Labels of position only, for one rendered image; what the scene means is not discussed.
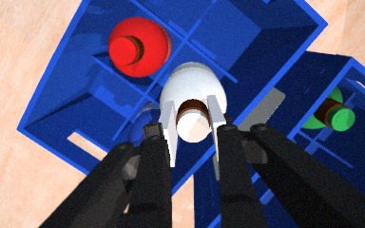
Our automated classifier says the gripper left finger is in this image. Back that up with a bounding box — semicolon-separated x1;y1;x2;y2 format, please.
38;101;178;228

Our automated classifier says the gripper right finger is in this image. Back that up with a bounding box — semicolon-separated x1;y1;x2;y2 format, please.
206;94;365;228

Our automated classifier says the white bottle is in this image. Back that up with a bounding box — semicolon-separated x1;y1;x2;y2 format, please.
160;62;227;143

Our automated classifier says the red bottle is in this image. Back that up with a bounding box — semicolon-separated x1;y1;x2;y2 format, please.
108;17;172;77

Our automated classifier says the blue bottle crate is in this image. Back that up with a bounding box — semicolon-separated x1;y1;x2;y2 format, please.
193;50;365;228
16;0;297;196

